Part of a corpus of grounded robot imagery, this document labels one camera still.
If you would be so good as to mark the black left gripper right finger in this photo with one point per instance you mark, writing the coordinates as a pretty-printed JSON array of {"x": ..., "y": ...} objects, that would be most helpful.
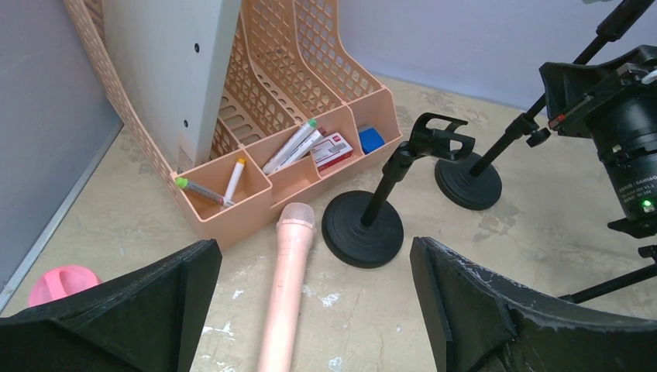
[{"x": 479, "y": 320}]

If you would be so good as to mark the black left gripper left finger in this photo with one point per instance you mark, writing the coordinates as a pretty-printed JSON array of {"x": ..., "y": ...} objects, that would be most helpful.
[{"x": 148, "y": 320}]

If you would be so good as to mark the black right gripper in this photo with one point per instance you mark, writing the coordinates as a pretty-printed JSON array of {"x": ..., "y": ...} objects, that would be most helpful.
[{"x": 584, "y": 100}]

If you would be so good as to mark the black mic stand for pink mic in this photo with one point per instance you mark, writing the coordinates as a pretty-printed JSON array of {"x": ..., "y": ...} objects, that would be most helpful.
[{"x": 363, "y": 229}]

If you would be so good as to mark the pink toy microphone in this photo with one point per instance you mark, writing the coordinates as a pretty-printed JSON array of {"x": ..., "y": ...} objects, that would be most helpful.
[{"x": 295, "y": 235}]

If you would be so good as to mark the mint green toy microphone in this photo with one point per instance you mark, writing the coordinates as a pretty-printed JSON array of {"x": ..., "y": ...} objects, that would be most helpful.
[{"x": 594, "y": 1}]

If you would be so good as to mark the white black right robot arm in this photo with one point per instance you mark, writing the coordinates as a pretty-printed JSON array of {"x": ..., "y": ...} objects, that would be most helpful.
[{"x": 630, "y": 162}]

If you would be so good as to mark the pink capped bottle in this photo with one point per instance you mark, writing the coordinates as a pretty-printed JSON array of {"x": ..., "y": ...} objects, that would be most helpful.
[{"x": 62, "y": 282}]

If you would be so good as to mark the green capped marker front slot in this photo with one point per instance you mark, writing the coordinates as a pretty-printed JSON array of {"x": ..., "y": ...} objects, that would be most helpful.
[{"x": 186, "y": 185}]

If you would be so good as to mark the green capped marker slot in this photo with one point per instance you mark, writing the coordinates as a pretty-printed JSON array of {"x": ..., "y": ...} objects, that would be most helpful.
[
  {"x": 286, "y": 150},
  {"x": 186, "y": 185}
]

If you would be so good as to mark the yellow capped white marker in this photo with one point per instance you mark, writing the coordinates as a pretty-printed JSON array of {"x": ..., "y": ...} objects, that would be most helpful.
[{"x": 233, "y": 182}]

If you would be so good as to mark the black tripod music stand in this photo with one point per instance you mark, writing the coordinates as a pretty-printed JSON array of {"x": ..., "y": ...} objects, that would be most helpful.
[{"x": 617, "y": 283}]

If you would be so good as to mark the blue small box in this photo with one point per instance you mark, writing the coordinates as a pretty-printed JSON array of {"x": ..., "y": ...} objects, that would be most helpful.
[{"x": 370, "y": 139}]

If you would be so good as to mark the red white staples box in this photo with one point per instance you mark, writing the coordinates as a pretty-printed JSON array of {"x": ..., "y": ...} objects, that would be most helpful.
[{"x": 331, "y": 150}]

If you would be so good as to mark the green capped marker middle slot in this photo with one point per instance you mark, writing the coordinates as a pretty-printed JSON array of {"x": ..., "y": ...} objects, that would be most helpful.
[{"x": 286, "y": 150}]

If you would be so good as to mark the orange plastic file organizer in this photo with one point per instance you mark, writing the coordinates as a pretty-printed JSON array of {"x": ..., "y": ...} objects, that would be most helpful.
[{"x": 287, "y": 65}]

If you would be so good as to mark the grey binder folder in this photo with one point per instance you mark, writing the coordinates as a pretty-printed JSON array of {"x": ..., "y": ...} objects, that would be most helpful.
[{"x": 172, "y": 59}]

